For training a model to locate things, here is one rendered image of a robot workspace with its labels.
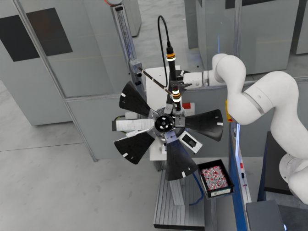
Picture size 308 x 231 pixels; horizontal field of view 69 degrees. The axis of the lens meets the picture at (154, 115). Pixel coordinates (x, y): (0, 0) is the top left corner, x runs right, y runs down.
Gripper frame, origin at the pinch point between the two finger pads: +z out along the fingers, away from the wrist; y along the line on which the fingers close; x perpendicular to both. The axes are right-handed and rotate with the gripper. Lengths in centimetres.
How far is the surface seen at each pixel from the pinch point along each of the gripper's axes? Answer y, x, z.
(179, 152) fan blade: -12.4, -44.0, 1.3
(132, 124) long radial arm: 8, -36, 35
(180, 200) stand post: 8, -131, 11
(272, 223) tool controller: -67, -22, -36
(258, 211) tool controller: -62, -23, -33
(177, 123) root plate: -1.7, -28.5, 1.6
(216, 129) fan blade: -5.8, -31.9, -21.8
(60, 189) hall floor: 29, -149, 157
